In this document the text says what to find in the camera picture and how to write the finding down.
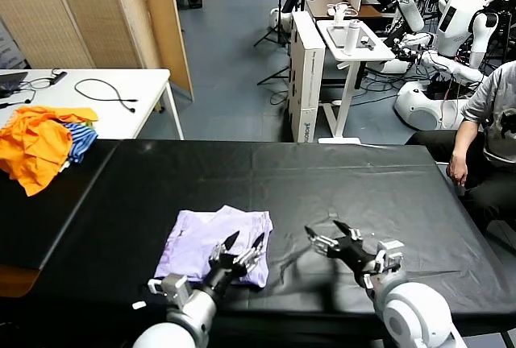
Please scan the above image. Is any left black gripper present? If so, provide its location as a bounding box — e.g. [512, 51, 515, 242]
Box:
[203, 230, 266, 296]

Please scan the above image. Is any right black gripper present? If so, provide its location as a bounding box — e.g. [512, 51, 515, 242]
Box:
[304, 219, 382, 280]

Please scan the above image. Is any lavender t-shirt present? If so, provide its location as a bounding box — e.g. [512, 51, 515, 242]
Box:
[154, 205, 274, 288]

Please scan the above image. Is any person's right forearm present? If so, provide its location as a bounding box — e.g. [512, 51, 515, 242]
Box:
[450, 119, 481, 160]

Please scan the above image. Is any small white robot base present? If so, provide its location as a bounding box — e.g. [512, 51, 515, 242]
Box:
[268, 8, 293, 30]

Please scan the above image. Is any person's right hand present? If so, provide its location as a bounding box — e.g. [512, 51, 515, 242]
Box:
[447, 153, 469, 189]

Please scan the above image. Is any black table cover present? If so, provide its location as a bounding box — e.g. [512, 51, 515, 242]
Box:
[38, 139, 516, 327]

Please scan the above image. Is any tall white cardboard box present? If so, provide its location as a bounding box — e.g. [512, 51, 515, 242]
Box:
[288, 11, 327, 143]

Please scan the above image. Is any white standing desk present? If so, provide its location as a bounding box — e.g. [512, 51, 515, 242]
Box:
[317, 19, 397, 146]

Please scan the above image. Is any white table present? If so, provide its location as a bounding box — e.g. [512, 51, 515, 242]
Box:
[0, 68, 185, 141]

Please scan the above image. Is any blue striped garment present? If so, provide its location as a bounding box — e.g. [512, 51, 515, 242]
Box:
[60, 121, 99, 164]

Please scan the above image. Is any white bottle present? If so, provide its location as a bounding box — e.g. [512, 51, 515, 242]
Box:
[343, 19, 363, 56]

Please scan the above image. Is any grey tablet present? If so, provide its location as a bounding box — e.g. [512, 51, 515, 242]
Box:
[326, 25, 376, 50]

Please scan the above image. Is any seated person grey t-shirt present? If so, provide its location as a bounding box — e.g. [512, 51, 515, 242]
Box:
[405, 60, 516, 244]

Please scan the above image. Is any white headset on stand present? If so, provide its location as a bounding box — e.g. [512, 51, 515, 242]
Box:
[327, 2, 360, 27]

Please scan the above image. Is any black tripod stand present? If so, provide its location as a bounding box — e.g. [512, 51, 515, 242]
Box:
[253, 0, 293, 49]

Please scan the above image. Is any orange garment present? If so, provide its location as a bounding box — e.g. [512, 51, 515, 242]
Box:
[0, 105, 100, 197]

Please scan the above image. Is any brown wooden desk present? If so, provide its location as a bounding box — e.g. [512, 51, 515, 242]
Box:
[305, 0, 398, 21]

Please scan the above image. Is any white humanoid robot black screen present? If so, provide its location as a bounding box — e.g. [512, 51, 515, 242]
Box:
[378, 0, 501, 131]

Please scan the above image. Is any wooden folding screen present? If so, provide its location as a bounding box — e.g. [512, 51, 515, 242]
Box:
[0, 0, 195, 102]

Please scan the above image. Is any black laptop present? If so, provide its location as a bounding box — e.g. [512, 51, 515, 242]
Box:
[0, 72, 29, 99]

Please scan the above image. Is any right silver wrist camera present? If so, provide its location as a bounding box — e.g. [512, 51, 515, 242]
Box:
[372, 238, 406, 275]

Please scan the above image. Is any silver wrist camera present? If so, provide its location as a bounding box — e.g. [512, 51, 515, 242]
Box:
[147, 273, 190, 305]
[372, 238, 406, 275]

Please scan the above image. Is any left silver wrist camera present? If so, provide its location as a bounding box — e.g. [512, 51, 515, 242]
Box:
[147, 273, 190, 305]

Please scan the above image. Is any black looped cable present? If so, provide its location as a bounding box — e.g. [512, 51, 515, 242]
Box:
[74, 77, 139, 114]

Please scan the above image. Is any black cable with adapter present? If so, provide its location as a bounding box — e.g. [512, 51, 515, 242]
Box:
[15, 68, 69, 91]

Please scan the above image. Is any thin black earphone cable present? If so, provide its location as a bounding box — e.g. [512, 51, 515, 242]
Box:
[0, 89, 37, 110]

